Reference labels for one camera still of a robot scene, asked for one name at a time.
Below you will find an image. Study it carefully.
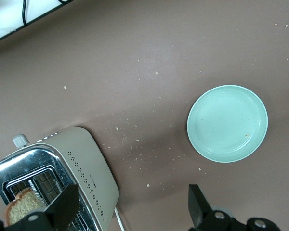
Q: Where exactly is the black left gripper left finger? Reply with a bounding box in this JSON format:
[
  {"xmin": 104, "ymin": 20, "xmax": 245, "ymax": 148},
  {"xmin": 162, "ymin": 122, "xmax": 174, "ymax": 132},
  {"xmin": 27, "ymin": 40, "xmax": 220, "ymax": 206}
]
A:
[{"xmin": 13, "ymin": 184, "xmax": 79, "ymax": 231}]

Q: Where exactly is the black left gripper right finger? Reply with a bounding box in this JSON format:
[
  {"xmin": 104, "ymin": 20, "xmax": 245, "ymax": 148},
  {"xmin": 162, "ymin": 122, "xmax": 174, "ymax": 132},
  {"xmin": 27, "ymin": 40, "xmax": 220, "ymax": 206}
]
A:
[{"xmin": 188, "ymin": 184, "xmax": 234, "ymax": 231}]

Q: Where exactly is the brown toast bread slice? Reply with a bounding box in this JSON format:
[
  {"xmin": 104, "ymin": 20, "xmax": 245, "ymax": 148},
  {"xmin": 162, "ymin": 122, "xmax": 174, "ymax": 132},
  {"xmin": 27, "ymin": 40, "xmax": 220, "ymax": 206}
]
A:
[{"xmin": 3, "ymin": 187, "xmax": 45, "ymax": 227}]

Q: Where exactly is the green plate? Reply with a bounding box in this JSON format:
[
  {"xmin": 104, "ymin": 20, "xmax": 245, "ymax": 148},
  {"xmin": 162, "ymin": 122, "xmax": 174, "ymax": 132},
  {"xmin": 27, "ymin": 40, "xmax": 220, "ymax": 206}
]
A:
[{"xmin": 186, "ymin": 84, "xmax": 269, "ymax": 164}]

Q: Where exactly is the beige chrome toaster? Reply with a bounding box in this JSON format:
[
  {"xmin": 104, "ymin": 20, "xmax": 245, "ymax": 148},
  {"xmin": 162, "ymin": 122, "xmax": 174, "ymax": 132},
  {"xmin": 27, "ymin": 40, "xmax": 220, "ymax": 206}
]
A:
[{"xmin": 0, "ymin": 126, "xmax": 120, "ymax": 231}]

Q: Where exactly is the white toaster power cable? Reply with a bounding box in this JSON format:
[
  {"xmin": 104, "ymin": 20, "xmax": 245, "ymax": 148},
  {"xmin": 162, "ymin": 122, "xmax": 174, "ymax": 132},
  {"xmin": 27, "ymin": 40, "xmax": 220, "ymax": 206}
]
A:
[{"xmin": 113, "ymin": 206, "xmax": 125, "ymax": 231}]

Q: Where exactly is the thin black cable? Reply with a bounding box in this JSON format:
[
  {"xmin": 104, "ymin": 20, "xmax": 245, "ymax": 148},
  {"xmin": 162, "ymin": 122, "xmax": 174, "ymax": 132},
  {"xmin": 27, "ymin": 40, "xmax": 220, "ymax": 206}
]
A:
[{"xmin": 21, "ymin": 0, "xmax": 29, "ymax": 27}]

